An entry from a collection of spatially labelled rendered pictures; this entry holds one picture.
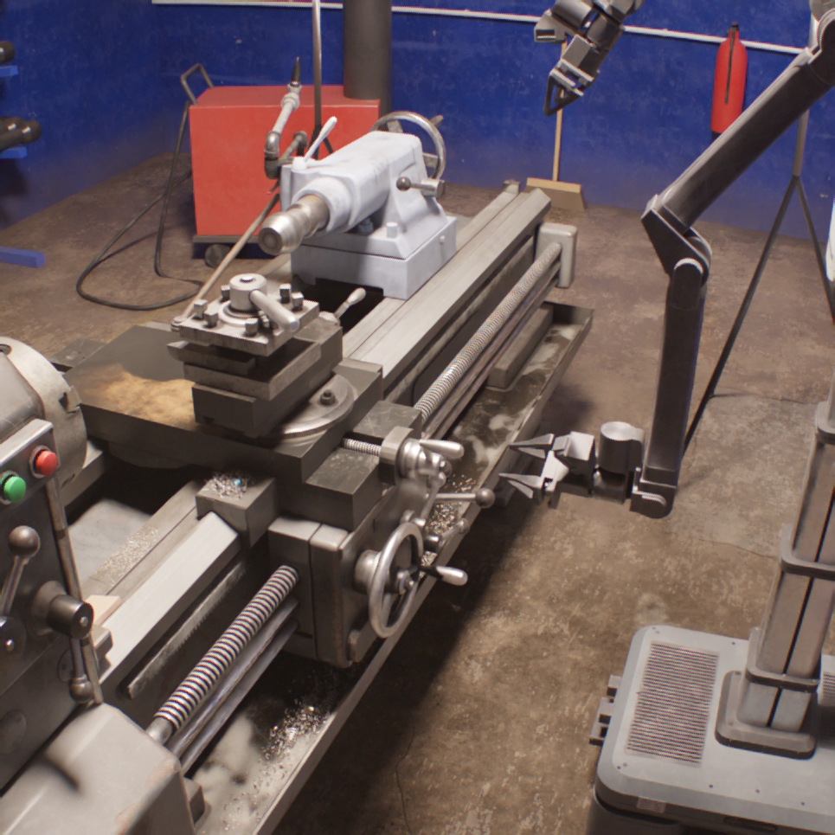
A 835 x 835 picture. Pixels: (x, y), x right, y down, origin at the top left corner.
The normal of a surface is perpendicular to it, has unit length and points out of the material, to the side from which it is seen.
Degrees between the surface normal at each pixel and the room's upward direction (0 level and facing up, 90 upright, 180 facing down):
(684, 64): 90
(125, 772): 32
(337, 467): 0
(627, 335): 0
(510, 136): 90
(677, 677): 0
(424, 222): 62
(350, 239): 90
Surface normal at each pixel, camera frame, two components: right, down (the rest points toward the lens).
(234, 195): -0.05, 0.48
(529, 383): 0.00, -0.88
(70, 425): 0.90, 0.00
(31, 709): 0.92, 0.19
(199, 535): 0.54, -0.60
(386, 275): -0.39, 0.44
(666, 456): -0.27, 0.29
